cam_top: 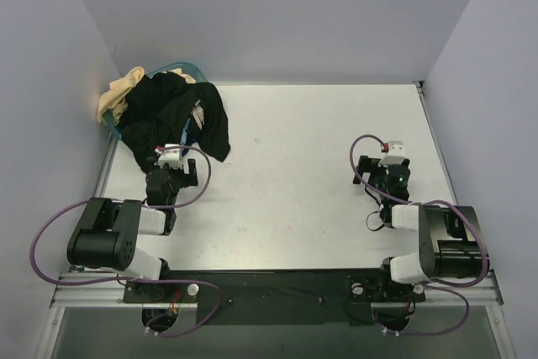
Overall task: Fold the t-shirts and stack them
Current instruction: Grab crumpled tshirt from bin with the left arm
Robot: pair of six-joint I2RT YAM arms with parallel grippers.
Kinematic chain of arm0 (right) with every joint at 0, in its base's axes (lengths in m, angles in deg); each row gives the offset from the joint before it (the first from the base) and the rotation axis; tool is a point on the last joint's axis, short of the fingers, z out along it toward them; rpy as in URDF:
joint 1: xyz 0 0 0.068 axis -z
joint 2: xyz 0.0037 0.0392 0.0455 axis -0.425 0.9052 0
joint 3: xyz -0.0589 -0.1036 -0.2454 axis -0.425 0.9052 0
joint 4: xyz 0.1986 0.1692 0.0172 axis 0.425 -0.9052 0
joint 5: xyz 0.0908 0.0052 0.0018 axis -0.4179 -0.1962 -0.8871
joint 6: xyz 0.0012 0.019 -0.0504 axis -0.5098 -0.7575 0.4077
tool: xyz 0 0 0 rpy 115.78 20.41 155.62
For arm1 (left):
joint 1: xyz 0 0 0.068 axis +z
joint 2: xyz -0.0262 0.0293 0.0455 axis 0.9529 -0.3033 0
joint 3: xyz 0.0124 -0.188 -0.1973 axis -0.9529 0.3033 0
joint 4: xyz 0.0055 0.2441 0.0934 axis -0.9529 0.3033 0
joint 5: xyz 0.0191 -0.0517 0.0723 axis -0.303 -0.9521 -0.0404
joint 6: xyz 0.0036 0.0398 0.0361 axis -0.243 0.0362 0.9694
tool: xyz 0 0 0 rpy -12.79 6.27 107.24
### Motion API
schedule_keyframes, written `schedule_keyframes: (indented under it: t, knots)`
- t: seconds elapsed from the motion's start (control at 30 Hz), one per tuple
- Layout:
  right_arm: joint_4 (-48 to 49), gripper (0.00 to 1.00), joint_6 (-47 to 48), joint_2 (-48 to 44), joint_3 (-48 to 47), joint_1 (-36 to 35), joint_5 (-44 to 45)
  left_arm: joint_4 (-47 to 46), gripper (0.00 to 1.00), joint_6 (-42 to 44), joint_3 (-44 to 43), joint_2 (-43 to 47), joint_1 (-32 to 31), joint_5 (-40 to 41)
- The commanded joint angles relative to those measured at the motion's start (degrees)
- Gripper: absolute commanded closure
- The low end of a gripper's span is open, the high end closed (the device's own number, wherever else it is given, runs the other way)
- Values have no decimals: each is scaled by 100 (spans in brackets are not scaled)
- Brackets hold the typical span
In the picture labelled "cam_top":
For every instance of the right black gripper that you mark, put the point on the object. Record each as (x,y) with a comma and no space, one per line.
(369,166)

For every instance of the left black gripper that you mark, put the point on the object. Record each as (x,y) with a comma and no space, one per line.
(185,176)

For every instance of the black graphic t shirt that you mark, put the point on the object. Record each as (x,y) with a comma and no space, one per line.
(213,136)

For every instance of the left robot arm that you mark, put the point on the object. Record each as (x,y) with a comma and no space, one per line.
(106,234)

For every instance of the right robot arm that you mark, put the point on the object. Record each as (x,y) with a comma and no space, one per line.
(446,239)

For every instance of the teal plastic basket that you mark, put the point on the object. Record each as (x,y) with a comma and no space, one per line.
(187,68)

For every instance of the cream t shirt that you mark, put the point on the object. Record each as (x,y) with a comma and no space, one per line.
(114,99)

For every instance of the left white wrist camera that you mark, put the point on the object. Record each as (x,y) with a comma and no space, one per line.
(169,156)

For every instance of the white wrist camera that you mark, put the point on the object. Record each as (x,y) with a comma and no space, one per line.
(169,156)
(394,153)

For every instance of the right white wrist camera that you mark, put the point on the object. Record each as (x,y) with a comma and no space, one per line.
(394,153)

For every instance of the aluminium frame rail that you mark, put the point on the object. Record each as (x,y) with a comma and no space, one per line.
(111,294)

